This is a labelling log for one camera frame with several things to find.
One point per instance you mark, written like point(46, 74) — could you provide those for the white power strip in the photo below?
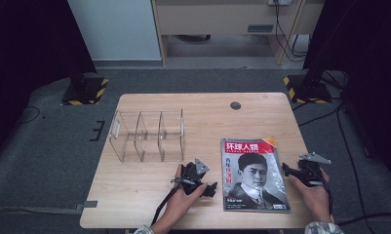
point(280, 2)

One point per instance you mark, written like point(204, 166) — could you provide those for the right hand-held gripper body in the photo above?
point(310, 174)

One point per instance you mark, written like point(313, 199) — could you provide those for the stand base with hazard tape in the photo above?
point(86, 92)
point(308, 89)

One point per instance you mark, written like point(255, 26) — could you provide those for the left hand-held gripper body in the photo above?
point(191, 177)

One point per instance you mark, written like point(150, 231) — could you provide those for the black floor tape marks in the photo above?
point(98, 130)

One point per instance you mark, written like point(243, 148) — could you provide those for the person's right hand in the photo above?
point(316, 201)

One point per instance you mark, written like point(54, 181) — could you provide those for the white panel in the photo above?
point(115, 29)

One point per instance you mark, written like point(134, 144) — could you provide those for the magazine with portrait cover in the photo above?
point(253, 182)

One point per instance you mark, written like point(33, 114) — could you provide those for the person's left hand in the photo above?
point(180, 204)

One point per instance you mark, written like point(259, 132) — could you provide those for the black curtain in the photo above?
point(371, 65)
point(27, 65)

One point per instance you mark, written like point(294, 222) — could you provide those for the light wooden cabinet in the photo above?
point(215, 19)

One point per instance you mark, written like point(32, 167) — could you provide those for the round dark table grommet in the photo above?
point(235, 105)

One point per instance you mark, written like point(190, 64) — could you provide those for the clear acrylic file organizer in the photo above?
point(147, 139)

